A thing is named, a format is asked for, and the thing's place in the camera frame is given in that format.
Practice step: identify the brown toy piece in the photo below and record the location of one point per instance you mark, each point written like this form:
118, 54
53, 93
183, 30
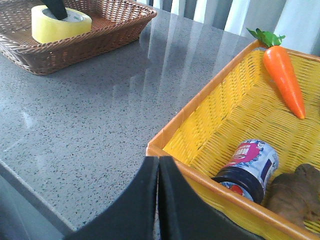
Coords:
295, 196

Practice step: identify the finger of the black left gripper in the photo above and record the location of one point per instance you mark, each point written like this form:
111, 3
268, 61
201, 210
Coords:
57, 8

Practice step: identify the orange toy carrot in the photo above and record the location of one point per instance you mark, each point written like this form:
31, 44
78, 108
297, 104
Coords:
281, 70

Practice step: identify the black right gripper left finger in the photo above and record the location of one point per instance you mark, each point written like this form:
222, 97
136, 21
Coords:
132, 215

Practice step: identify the small labelled bottle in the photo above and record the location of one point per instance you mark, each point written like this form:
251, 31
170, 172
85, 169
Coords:
249, 169

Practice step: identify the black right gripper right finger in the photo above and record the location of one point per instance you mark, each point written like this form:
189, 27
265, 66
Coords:
183, 215

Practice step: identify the yellow woven basket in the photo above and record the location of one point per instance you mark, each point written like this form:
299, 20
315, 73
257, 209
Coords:
242, 102

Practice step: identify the brown wicker basket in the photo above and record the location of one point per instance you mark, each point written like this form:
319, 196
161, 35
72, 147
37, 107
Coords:
115, 23

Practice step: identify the yellow tape roll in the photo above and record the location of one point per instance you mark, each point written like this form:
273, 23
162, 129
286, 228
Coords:
46, 28

